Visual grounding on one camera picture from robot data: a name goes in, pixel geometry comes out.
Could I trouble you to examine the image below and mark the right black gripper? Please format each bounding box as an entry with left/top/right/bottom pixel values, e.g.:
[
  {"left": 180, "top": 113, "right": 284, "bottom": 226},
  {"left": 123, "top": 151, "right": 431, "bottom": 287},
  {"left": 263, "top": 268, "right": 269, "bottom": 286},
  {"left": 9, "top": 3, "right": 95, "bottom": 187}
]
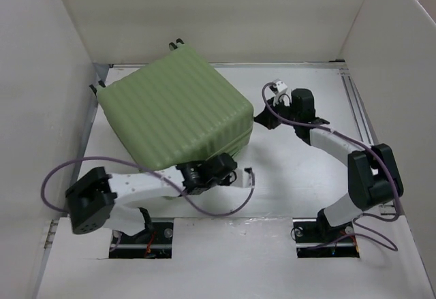
[{"left": 256, "top": 95, "right": 300, "bottom": 129}]

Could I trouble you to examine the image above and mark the green suitcase blue lining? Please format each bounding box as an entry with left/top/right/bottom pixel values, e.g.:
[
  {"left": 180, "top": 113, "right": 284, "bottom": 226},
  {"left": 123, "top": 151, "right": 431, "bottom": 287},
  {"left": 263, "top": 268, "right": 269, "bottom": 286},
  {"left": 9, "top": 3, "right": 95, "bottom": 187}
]
[{"left": 92, "top": 40, "right": 254, "bottom": 171}]

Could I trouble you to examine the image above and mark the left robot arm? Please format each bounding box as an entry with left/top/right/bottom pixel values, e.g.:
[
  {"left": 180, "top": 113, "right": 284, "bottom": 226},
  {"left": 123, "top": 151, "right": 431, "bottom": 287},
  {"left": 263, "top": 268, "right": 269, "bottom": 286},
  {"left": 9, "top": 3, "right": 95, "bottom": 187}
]
[{"left": 65, "top": 153, "right": 250, "bottom": 242}]

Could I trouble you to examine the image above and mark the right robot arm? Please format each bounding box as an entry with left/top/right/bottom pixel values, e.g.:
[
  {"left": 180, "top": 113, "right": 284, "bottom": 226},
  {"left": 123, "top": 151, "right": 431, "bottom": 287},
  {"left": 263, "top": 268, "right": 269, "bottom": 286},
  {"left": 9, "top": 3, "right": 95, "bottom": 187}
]
[{"left": 254, "top": 82, "right": 404, "bottom": 240}]

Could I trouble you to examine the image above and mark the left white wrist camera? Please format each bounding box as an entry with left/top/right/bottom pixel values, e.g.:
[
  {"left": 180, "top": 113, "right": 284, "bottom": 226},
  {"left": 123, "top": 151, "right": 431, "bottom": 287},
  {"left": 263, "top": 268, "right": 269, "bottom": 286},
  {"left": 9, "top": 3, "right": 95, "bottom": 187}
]
[{"left": 232, "top": 168, "right": 255, "bottom": 189}]

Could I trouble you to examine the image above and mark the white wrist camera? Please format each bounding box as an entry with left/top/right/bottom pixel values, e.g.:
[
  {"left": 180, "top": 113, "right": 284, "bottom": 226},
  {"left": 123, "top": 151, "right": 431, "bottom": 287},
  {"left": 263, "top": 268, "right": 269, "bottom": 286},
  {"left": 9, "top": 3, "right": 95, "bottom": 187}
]
[
  {"left": 269, "top": 79, "right": 288, "bottom": 100},
  {"left": 232, "top": 168, "right": 255, "bottom": 189}
]

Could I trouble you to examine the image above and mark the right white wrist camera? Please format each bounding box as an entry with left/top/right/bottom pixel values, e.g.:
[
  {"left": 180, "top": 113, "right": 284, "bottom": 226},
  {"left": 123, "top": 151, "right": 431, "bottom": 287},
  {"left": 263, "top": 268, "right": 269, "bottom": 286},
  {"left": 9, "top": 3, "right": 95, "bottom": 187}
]
[{"left": 269, "top": 79, "right": 288, "bottom": 100}]

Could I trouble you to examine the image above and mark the aluminium rail right side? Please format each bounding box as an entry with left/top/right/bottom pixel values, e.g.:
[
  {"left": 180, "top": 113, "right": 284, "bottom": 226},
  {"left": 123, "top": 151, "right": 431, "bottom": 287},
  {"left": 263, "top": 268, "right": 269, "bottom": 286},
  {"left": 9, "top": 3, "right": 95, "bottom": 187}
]
[{"left": 337, "top": 60, "right": 403, "bottom": 221}]

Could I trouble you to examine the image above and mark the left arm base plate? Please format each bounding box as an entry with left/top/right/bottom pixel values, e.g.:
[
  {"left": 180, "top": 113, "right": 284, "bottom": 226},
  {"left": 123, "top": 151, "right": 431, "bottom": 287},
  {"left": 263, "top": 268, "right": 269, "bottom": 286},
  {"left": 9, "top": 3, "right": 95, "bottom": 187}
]
[{"left": 108, "top": 219, "right": 174, "bottom": 259}]

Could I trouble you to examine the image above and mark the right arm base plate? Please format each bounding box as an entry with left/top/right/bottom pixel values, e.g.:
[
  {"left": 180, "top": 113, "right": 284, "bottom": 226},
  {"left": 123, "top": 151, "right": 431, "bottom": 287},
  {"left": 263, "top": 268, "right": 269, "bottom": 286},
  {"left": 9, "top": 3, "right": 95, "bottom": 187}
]
[{"left": 290, "top": 219, "right": 360, "bottom": 259}]

